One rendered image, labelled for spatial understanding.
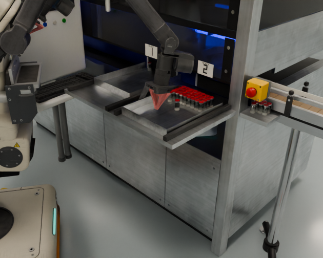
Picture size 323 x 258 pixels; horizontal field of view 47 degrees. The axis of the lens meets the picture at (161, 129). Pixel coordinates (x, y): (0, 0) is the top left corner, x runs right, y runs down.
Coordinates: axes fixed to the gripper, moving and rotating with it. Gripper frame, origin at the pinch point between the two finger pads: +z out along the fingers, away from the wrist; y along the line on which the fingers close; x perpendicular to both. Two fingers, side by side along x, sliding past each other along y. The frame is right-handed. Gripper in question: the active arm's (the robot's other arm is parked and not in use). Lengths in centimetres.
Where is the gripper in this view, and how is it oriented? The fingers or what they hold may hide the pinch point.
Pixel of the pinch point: (156, 107)
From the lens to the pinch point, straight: 137.4
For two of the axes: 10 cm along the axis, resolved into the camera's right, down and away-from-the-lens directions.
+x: -7.1, -3.8, 5.9
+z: -1.8, 9.1, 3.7
